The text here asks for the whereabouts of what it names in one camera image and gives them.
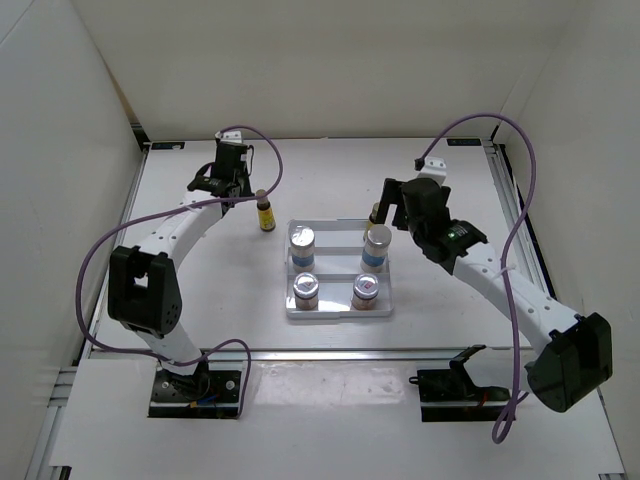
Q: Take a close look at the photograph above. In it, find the blue-label silver-cap jar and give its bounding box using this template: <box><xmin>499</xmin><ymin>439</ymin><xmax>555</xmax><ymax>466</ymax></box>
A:
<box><xmin>289</xmin><ymin>225</ymin><xmax>315</xmax><ymax>273</ymax></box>
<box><xmin>360</xmin><ymin>224</ymin><xmax>392</xmax><ymax>273</ymax></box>

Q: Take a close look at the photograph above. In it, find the white tiered organizer tray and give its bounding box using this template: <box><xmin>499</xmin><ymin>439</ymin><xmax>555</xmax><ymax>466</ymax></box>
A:
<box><xmin>285</xmin><ymin>219</ymin><xmax>394</xmax><ymax>322</ymax></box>

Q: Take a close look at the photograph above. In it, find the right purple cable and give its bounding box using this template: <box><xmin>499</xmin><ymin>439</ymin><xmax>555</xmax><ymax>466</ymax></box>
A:
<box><xmin>413</xmin><ymin>113</ymin><xmax>539</xmax><ymax>445</ymax></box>

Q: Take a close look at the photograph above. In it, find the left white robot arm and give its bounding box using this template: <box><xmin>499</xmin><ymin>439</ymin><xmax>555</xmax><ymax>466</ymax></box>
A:
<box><xmin>107</xmin><ymin>136</ymin><xmax>252</xmax><ymax>400</ymax></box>

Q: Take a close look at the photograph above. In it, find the aluminium table rail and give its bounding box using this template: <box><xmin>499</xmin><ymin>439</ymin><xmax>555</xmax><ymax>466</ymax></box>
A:
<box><xmin>61</xmin><ymin>344</ymin><xmax>537</xmax><ymax>369</ymax></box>

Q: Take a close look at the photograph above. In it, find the yellow sauce bottle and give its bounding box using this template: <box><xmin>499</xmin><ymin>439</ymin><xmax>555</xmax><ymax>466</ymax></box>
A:
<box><xmin>366</xmin><ymin>202</ymin><xmax>379</xmax><ymax>230</ymax></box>
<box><xmin>256</xmin><ymin>189</ymin><xmax>276</xmax><ymax>232</ymax></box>

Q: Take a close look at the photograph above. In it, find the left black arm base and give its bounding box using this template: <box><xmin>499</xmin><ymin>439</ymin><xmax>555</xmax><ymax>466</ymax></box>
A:
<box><xmin>147</xmin><ymin>362</ymin><xmax>252</xmax><ymax>420</ymax></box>

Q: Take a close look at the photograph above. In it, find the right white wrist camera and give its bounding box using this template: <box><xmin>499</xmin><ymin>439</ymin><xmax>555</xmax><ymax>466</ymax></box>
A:
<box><xmin>415</xmin><ymin>156</ymin><xmax>447</xmax><ymax>186</ymax></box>

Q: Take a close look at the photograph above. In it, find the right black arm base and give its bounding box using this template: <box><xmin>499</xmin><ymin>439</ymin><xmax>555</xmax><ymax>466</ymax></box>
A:
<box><xmin>408</xmin><ymin>344</ymin><xmax>511</xmax><ymax>423</ymax></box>

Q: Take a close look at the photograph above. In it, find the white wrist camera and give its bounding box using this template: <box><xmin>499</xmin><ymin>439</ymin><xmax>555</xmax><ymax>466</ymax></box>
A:
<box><xmin>415</xmin><ymin>156</ymin><xmax>447</xmax><ymax>186</ymax></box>
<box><xmin>215</xmin><ymin>129</ymin><xmax>244</xmax><ymax>144</ymax></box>

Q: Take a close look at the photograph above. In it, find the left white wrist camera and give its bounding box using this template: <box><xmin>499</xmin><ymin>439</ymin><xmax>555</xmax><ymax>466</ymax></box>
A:
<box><xmin>215</xmin><ymin>129</ymin><xmax>244</xmax><ymax>144</ymax></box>

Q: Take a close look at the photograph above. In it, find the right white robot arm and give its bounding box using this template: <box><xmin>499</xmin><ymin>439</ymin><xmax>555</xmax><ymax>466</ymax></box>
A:
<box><xmin>376</xmin><ymin>178</ymin><xmax>613</xmax><ymax>413</ymax></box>

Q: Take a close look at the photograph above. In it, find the brown spice jar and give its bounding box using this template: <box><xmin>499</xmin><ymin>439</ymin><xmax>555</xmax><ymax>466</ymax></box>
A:
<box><xmin>292</xmin><ymin>272</ymin><xmax>320</xmax><ymax>310</ymax></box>
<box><xmin>351</xmin><ymin>273</ymin><xmax>380</xmax><ymax>310</ymax></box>

